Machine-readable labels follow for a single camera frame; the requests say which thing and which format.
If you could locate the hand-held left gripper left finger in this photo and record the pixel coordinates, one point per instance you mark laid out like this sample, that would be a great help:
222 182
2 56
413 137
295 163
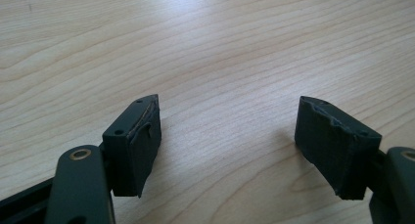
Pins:
133 152

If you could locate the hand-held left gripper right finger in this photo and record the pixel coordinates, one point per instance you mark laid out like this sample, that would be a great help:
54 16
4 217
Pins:
336 149

